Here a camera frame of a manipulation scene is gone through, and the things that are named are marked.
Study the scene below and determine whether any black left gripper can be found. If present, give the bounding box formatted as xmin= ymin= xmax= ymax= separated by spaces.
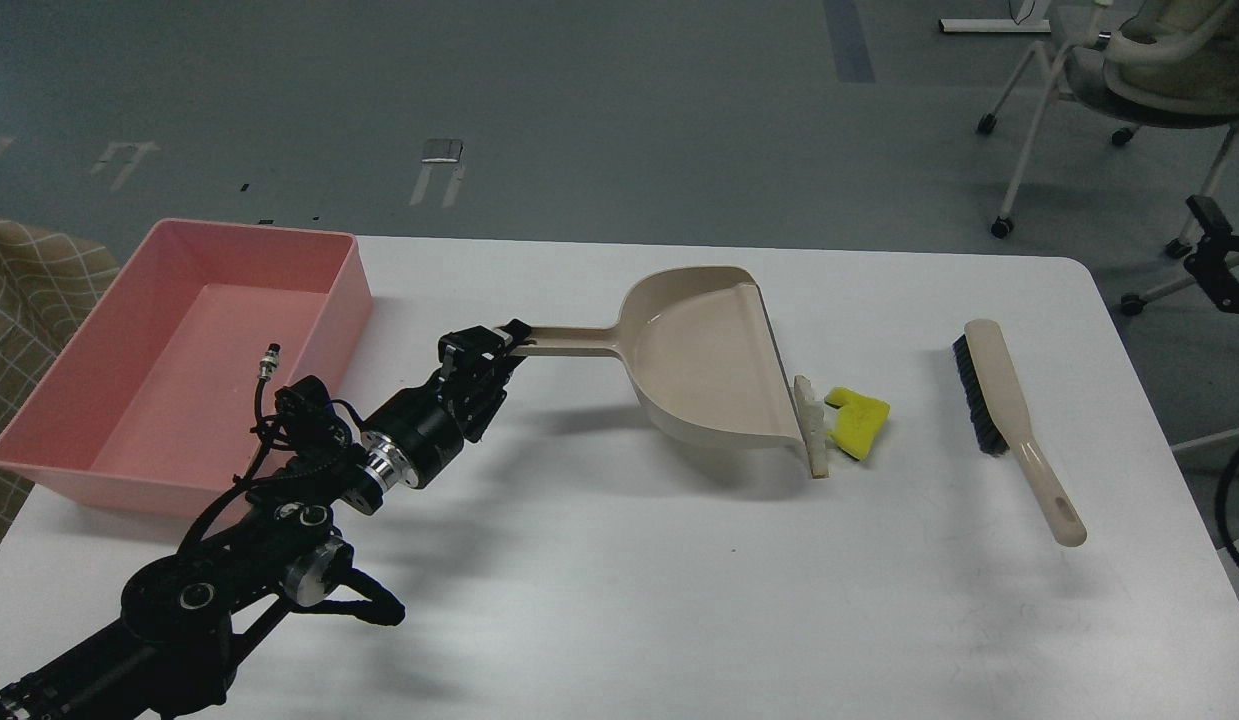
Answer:
xmin=364 ymin=318 xmax=533 ymax=491

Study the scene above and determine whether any white office chair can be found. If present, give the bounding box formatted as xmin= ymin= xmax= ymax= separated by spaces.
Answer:
xmin=976 ymin=1 xmax=1239 ymax=316

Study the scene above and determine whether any white table base bar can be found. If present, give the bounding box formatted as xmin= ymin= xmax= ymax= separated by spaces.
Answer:
xmin=939 ymin=19 xmax=1052 ymax=35

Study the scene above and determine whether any white bread slice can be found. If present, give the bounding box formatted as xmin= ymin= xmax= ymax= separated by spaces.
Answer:
xmin=793 ymin=375 xmax=830 ymax=480

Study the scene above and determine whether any pink plastic bin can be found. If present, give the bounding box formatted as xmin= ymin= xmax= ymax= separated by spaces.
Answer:
xmin=0 ymin=219 xmax=373 ymax=518

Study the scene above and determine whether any beige brush with black bristles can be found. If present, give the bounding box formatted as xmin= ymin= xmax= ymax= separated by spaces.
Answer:
xmin=952 ymin=318 xmax=1087 ymax=548

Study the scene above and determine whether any beige checkered cloth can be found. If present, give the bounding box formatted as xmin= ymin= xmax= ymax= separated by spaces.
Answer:
xmin=0 ymin=213 xmax=121 ymax=573

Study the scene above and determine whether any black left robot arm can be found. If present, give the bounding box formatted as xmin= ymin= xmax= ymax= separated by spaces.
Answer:
xmin=0 ymin=320 xmax=532 ymax=719

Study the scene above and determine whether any silver floor plate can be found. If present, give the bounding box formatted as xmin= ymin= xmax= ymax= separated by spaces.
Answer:
xmin=421 ymin=138 xmax=465 ymax=164

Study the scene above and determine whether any beige plastic dustpan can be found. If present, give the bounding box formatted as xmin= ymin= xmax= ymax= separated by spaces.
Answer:
xmin=517 ymin=266 xmax=805 ymax=449

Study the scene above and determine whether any yellow sponge piece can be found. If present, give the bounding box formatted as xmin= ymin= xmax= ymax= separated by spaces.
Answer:
xmin=824 ymin=385 xmax=892 ymax=461

